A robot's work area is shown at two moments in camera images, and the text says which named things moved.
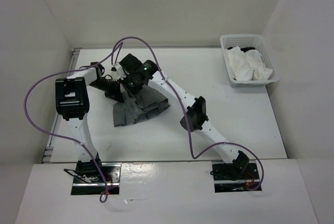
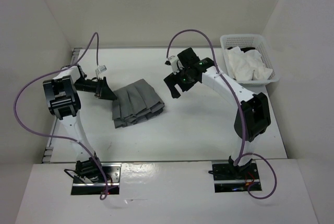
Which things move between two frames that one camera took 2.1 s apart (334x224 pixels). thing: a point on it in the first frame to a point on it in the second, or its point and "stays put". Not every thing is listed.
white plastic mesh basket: x=249 y=61 stays put
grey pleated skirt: x=147 y=104 stays put
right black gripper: x=132 y=92 to x=171 y=80
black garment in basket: x=245 y=49 stays put
